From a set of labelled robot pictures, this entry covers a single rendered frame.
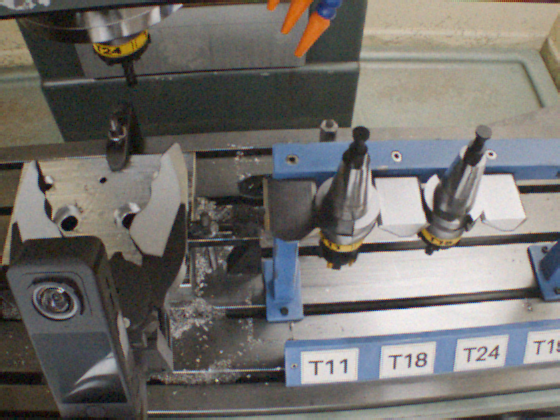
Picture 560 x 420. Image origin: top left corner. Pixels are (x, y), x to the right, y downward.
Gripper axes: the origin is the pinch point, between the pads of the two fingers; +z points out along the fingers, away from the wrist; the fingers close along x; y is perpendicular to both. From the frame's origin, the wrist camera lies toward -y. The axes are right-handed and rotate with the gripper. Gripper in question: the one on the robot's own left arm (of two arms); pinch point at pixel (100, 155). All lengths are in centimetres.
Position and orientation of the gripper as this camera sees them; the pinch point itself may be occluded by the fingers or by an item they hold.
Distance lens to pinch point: 40.0
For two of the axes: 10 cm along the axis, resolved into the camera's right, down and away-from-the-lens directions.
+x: 9.9, -1.0, 0.6
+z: -1.2, -8.6, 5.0
